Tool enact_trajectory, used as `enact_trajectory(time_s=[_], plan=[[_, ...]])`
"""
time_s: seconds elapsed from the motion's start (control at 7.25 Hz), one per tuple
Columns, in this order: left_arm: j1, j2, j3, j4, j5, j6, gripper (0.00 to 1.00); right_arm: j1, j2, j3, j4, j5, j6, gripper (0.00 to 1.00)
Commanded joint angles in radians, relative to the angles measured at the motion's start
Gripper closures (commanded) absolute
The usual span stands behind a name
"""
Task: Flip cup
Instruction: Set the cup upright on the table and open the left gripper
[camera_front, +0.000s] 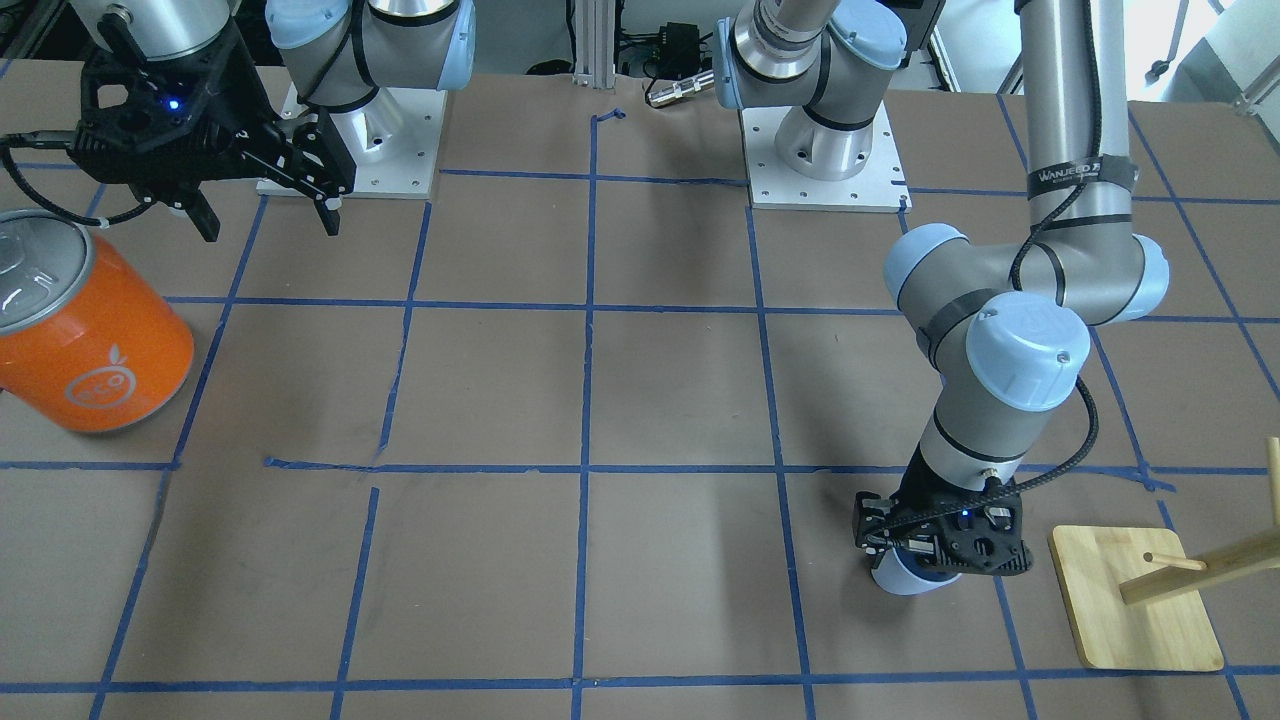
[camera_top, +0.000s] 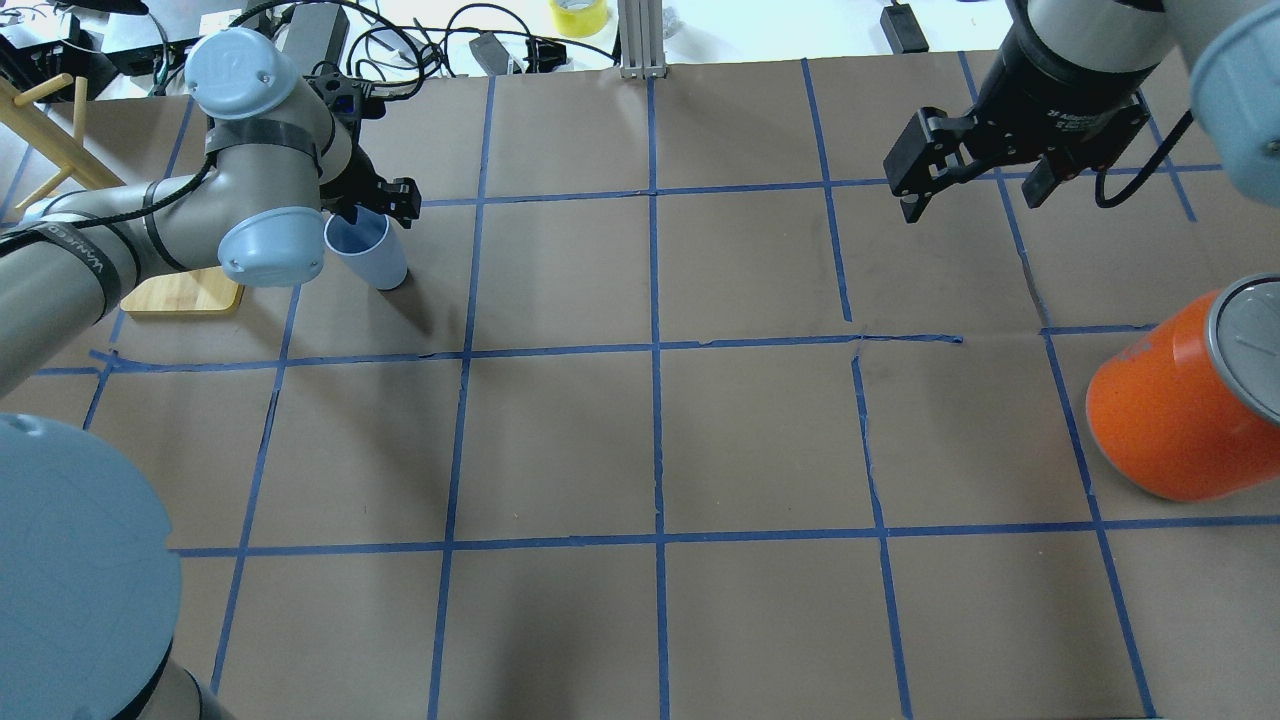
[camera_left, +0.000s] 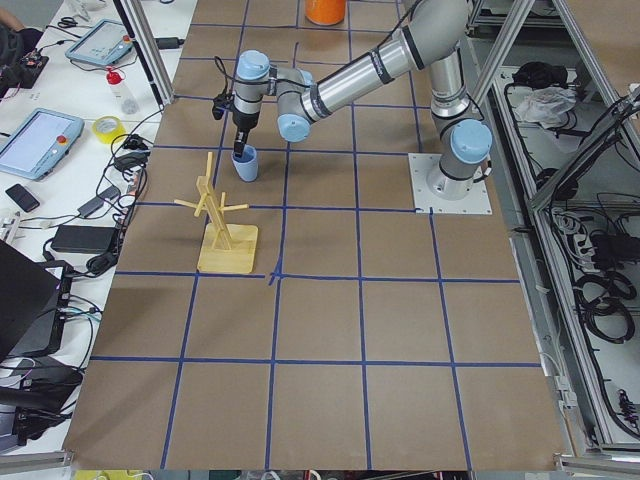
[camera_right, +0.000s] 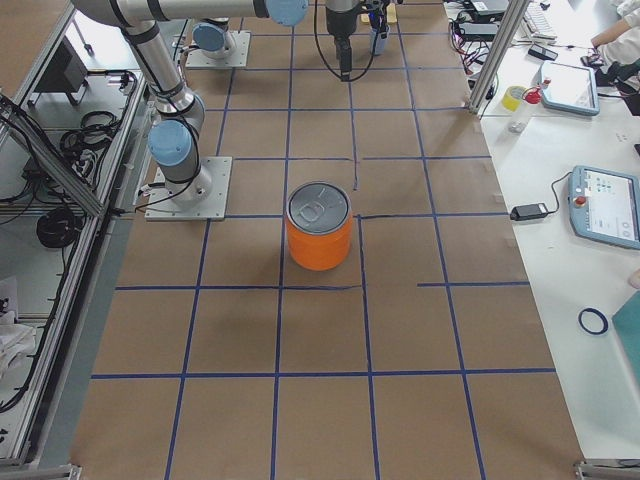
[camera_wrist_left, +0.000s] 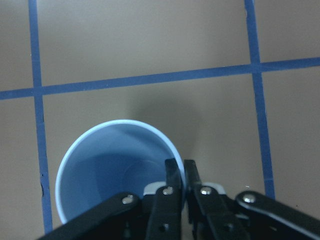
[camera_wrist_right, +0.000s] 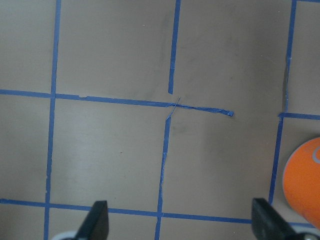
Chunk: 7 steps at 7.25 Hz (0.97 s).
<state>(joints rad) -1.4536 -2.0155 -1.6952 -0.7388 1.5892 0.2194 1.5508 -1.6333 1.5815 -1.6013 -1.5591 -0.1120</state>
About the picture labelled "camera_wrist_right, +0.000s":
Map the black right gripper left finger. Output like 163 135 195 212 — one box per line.
51 200 111 240

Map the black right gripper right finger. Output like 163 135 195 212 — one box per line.
251 198 320 240

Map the orange soda can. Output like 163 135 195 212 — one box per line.
282 137 320 229

